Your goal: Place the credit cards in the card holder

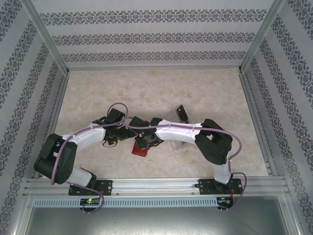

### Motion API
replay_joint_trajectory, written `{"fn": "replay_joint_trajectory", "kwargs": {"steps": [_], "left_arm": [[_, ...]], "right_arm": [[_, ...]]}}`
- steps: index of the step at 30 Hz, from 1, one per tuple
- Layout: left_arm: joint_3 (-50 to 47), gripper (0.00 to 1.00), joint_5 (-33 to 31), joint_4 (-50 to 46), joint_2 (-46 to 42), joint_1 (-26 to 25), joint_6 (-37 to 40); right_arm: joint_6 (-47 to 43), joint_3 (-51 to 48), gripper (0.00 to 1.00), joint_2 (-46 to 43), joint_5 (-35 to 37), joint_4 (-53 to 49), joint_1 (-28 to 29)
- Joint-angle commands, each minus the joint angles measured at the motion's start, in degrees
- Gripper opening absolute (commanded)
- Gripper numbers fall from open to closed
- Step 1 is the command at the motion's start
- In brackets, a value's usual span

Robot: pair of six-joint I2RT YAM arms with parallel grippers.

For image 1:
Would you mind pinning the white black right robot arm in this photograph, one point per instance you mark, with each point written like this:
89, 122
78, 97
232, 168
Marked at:
176, 133

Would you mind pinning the aluminium table back rail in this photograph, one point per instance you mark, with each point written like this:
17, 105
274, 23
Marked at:
154, 68

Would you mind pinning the right green circuit board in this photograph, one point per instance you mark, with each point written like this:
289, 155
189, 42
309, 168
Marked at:
226, 200

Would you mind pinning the green circuit board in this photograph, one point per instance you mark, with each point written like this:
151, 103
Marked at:
226, 200
90, 201

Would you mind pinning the red leather card holder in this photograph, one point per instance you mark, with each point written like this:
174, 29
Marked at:
139, 153

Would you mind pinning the left green circuit board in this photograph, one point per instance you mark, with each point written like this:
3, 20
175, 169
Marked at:
90, 201

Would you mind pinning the aluminium frame post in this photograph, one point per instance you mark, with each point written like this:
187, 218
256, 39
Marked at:
260, 36
47, 36

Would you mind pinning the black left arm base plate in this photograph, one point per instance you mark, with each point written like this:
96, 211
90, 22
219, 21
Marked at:
106, 187

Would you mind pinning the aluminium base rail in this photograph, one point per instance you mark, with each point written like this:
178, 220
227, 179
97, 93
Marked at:
151, 186

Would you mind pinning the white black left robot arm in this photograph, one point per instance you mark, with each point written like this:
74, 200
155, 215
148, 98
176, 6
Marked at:
85, 137

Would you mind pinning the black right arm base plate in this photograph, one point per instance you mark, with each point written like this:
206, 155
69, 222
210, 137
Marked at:
205, 187

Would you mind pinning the aluminium table side rail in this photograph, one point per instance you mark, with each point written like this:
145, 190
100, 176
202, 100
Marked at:
58, 102
257, 122

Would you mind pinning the clear acrylic card stand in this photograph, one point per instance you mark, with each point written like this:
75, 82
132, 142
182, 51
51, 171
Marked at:
177, 146

